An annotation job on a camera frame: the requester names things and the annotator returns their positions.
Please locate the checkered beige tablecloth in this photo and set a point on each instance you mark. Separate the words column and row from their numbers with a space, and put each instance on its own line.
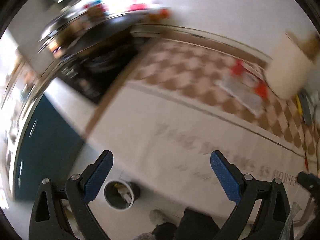
column 170, row 115

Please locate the grey smartphone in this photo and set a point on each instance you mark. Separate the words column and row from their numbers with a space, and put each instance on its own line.
column 307, row 107

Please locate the black frying pan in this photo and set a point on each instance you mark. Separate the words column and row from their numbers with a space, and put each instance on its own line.
column 72, row 33

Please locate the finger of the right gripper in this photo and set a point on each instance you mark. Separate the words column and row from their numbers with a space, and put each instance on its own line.
column 309, row 182

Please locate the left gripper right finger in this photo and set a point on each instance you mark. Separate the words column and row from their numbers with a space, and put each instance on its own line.
column 245, row 190

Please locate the cream chopstick holder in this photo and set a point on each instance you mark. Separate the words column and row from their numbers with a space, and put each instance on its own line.
column 292, row 61

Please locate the black trouser legs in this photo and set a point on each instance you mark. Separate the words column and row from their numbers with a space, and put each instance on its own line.
column 193, row 225

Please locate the colourful wall stickers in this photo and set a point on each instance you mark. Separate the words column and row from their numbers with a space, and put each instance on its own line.
column 130, row 2

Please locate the blue kitchen cabinet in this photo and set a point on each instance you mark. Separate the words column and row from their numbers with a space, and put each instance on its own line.
column 48, row 150

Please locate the black induction cooktop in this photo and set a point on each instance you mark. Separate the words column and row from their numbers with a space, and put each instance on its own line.
column 91, row 76

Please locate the red white snack bag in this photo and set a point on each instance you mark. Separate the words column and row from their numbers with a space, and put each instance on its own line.
column 245, row 82

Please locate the white trash bin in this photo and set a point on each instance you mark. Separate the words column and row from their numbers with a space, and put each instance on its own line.
column 121, row 195

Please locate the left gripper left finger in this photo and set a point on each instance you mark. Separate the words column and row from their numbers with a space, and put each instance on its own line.
column 48, row 218

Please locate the grey left slipper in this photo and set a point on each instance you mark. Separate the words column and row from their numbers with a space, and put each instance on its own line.
column 157, row 217

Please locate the red chili pepper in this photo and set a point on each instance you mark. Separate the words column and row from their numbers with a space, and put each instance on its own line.
column 306, row 163

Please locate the yellow pen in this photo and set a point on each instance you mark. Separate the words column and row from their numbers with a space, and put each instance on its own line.
column 299, row 107

